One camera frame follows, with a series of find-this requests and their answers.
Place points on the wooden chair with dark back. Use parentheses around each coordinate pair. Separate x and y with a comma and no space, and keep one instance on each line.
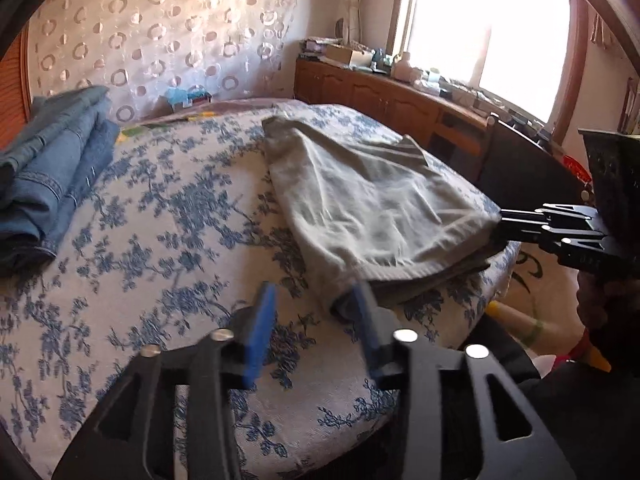
(530,165)

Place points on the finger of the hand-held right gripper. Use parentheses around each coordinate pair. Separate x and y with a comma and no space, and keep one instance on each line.
(545,216)
(555,239)

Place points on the person's right hand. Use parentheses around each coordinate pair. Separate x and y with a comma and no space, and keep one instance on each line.
(607,320)

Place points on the cardboard box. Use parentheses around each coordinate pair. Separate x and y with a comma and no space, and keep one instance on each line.
(347,55)

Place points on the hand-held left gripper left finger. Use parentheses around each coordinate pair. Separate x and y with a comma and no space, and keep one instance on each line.
(260,340)

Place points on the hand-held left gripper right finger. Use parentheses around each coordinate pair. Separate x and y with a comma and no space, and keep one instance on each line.
(372,340)

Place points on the folded blue jeans stack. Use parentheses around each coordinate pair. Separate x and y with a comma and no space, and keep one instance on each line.
(47,180)

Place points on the wooden slatted wardrobe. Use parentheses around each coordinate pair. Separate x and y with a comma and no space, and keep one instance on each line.
(12,95)

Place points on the circle patterned wall curtain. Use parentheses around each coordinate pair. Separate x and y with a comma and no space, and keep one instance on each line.
(160,25)

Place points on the dark plastic bottle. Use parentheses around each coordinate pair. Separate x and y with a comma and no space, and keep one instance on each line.
(379,59)

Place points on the colourful flower blanket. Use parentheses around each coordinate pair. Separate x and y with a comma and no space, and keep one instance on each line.
(165,122)

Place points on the grey shorts pants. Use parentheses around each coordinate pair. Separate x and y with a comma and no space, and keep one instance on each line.
(370,210)

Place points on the white plastic bottle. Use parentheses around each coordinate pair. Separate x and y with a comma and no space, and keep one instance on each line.
(403,66)

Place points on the stack of papers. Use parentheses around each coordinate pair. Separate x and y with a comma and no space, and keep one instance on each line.
(312,46)

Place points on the blue tissue box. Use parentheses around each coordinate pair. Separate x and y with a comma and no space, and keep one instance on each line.
(185,100)

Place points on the pale window curtain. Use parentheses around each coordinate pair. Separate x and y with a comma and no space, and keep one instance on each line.
(356,0)

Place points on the bed with blue floral sheet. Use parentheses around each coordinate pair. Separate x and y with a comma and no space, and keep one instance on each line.
(165,240)

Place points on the wooden side cabinet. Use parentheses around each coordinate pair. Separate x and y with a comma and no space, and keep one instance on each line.
(380,97)

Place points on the window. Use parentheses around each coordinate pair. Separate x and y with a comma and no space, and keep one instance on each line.
(480,35)

